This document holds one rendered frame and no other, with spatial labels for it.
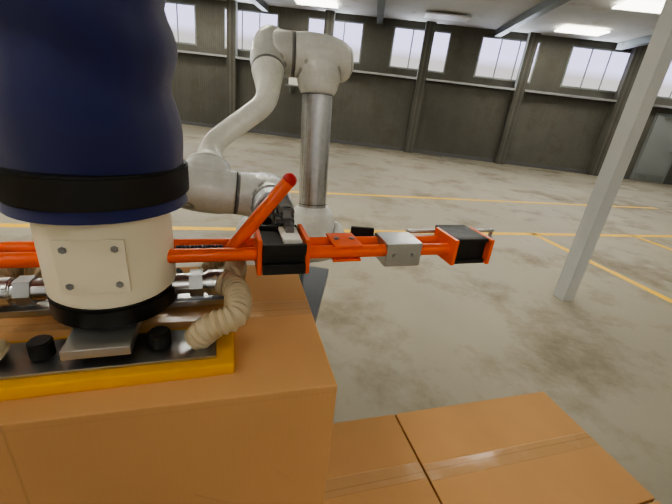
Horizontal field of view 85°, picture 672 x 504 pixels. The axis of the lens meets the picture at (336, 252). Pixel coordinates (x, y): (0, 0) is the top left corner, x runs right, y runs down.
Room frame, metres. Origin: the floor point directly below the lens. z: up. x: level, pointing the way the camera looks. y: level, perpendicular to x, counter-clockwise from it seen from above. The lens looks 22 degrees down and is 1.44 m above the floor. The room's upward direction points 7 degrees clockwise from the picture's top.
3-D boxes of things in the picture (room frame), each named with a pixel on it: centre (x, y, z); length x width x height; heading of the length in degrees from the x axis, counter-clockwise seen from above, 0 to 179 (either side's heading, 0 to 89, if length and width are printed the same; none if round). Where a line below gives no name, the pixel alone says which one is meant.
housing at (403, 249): (0.63, -0.11, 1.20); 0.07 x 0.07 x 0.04; 19
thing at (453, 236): (0.67, -0.24, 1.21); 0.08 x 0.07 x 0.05; 109
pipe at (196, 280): (0.49, 0.33, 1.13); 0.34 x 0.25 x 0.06; 109
